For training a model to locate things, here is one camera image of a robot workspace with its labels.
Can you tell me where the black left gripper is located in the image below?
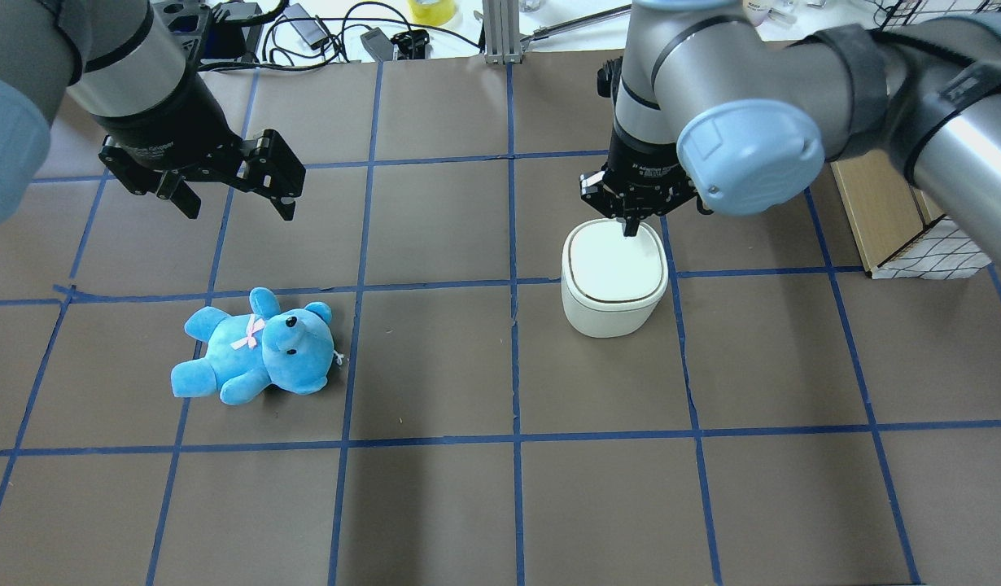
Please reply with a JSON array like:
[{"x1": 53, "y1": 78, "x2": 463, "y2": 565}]
[{"x1": 94, "y1": 72, "x2": 306, "y2": 221}]

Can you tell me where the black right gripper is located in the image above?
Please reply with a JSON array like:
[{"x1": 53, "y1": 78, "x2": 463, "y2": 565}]
[{"x1": 581, "y1": 130, "x2": 711, "y2": 238}]

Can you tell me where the white lidded trash can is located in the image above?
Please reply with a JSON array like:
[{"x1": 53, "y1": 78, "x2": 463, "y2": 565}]
[{"x1": 561, "y1": 219, "x2": 669, "y2": 339}]

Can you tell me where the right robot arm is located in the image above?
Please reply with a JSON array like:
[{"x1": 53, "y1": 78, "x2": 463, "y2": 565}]
[{"x1": 581, "y1": 1, "x2": 1001, "y2": 270}]

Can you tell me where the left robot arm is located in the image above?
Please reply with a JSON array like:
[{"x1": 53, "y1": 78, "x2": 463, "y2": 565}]
[{"x1": 0, "y1": 1, "x2": 306, "y2": 223}]

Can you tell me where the black power adapter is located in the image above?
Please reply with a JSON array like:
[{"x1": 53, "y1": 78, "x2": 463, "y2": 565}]
[{"x1": 282, "y1": 2, "x2": 330, "y2": 50}]

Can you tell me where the long metal grabber rod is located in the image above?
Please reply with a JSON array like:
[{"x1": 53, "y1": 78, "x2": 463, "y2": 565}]
[{"x1": 520, "y1": 3, "x2": 632, "y2": 47}]

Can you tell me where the blue teddy bear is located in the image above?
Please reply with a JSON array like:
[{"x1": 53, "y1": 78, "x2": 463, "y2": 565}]
[{"x1": 170, "y1": 288, "x2": 345, "y2": 405}]

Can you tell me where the wooden box with grid cloth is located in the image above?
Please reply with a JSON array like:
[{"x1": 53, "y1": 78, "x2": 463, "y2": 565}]
[{"x1": 831, "y1": 150, "x2": 991, "y2": 281}]

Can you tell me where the yellow tape roll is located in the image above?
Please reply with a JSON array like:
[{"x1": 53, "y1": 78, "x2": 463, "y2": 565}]
[{"x1": 407, "y1": 0, "x2": 458, "y2": 27}]

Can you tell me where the aluminium frame post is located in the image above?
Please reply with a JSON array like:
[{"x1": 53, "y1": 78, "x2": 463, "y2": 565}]
[{"x1": 481, "y1": 0, "x2": 524, "y2": 64}]

